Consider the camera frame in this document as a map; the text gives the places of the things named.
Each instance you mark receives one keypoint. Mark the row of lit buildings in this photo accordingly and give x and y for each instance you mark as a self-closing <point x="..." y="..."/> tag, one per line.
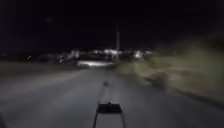
<point x="100" y="53"/>

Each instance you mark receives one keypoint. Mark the tall pole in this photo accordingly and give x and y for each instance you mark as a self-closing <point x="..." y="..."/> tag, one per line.
<point x="117" y="40"/>

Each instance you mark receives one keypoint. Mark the robot's own part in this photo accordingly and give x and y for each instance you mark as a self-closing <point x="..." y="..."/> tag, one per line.
<point x="109" y="110"/>

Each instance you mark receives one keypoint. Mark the grey asphalt road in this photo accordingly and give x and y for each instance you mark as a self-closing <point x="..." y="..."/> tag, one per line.
<point x="66" y="96"/>

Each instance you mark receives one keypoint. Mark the grass verge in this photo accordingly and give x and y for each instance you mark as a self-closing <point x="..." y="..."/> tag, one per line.
<point x="186" y="71"/>

